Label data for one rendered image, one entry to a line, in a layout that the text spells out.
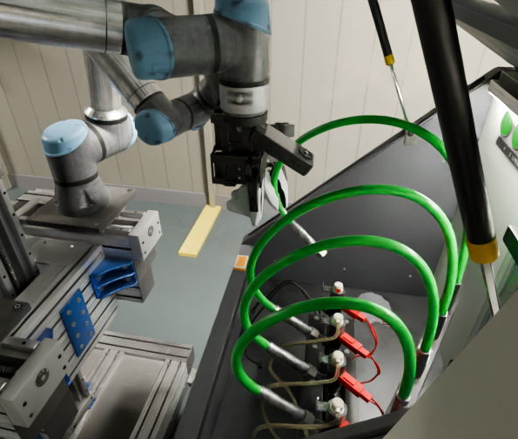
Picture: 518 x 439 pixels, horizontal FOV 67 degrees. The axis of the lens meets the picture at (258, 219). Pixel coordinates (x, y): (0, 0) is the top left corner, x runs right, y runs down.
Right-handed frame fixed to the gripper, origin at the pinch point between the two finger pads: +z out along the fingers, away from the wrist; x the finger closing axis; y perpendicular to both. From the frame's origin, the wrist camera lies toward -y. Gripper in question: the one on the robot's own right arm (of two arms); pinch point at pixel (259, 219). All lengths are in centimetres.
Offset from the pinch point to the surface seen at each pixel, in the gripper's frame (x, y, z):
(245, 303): 18.5, -1.2, 2.5
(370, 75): -192, -35, 19
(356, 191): 10.4, -15.3, -13.2
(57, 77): -197, 178, 30
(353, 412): 19.4, -19.5, 24.2
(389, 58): -29.1, -22.1, -22.6
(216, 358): 9.7, 7.2, 28.8
